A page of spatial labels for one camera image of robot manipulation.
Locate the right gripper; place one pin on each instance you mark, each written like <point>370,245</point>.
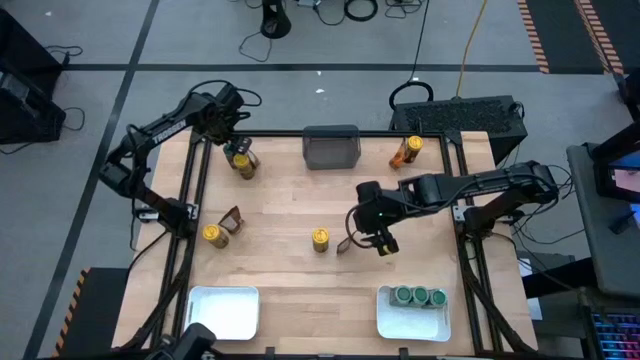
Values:
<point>375,210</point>

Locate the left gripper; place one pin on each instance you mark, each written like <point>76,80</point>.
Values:
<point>227,125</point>

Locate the yellow lid spice jar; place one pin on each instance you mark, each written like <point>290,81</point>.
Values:
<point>241,161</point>
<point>320,236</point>
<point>212,233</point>
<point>414,143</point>

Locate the brown spice packet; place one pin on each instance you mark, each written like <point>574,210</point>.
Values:
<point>255,160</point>
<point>343,246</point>
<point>231,220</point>

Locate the white plastic bin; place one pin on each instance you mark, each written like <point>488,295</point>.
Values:
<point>410,325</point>
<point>222,310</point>

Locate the orange spice packet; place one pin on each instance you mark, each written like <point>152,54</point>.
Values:
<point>397,159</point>

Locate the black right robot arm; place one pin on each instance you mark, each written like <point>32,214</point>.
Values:
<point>480,182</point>

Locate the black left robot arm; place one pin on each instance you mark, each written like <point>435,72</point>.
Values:
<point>165,131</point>

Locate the small yellow knob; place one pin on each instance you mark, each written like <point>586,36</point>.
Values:
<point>386,248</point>

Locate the dark grey plastic bin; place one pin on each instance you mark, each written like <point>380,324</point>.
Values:
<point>331,147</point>

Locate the black stand base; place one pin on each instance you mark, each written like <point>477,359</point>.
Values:
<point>275,20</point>

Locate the black perforated computer case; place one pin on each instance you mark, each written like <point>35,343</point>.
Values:
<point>460,117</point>

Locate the black equipment case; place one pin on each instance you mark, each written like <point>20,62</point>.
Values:
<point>25,50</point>
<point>27,117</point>

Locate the black mat orange striped edge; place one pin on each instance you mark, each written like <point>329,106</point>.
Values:
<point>565,35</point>
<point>100,310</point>

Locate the grey desk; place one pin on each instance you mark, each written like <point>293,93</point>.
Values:
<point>605,250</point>

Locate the small black desk device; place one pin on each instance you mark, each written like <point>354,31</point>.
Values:
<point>622,222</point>

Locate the black monitor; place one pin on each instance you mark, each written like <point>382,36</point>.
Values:
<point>620,170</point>

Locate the backlit keyboard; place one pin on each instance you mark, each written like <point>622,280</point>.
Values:
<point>617,335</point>

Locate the black aluminium table frame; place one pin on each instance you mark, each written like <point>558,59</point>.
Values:
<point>280,133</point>

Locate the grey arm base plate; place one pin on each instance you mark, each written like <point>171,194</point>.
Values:
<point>461,213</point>

